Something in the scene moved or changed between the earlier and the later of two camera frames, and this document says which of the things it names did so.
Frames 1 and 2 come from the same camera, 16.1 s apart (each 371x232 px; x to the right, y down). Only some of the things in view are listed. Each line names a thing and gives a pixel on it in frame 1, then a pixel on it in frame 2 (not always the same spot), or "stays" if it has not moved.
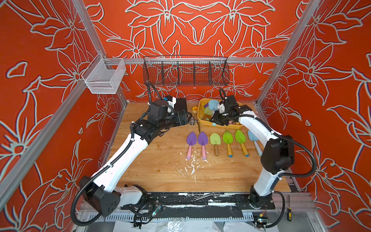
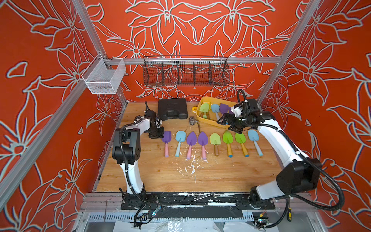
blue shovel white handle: (213, 105) -> (180, 137)
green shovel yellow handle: (228, 138) stays
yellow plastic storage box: (206, 107) stays
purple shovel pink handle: (203, 139) stays
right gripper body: (224, 118) -> (239, 123)
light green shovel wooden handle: (215, 139) stays
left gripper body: (177, 121) -> (155, 132)
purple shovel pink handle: (191, 139) stays
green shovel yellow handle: (241, 138) stays
